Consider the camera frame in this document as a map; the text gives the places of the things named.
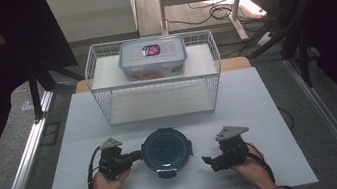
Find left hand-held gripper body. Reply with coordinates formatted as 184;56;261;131
93;133;136;183

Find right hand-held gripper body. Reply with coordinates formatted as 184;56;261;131
206;122;256;174

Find dark round lidded food container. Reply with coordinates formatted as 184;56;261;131
137;123;199;183

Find white wire shelf rack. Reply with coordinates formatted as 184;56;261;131
80;26;229;131

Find clear rectangular lidded food container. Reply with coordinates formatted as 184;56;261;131
114;32;192;85

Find person's right hand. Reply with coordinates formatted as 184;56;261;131
229;139;280;189

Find wooden board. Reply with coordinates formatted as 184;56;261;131
73;54;252;95

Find black metal stand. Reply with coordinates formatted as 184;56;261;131
231;0;337;98
23;51;93;125

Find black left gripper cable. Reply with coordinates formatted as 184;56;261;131
82;145;109;189

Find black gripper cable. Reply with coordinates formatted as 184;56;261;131
245;139;277;187
82;145;109;189

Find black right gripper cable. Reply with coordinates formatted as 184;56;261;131
245;139;277;187

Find thin black cable loop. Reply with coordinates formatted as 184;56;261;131
277;104;297;133

